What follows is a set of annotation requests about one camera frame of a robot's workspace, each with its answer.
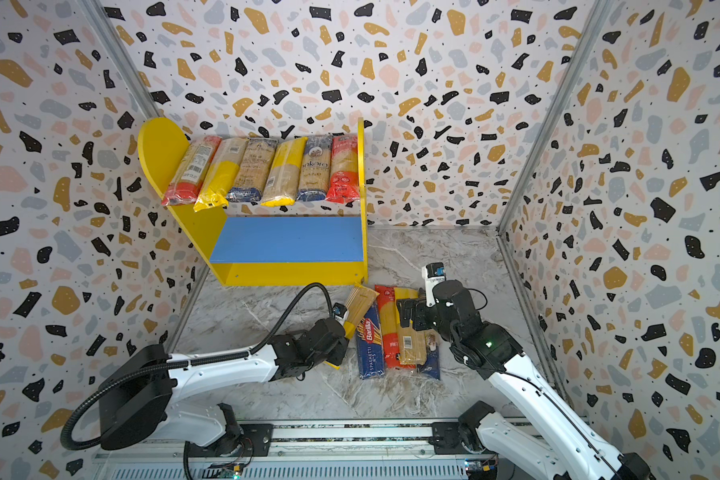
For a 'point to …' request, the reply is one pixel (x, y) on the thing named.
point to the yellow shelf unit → (267, 250)
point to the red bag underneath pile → (387, 319)
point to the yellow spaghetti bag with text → (358, 304)
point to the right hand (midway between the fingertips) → (410, 295)
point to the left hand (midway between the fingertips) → (347, 335)
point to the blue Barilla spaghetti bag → (370, 344)
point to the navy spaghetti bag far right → (432, 366)
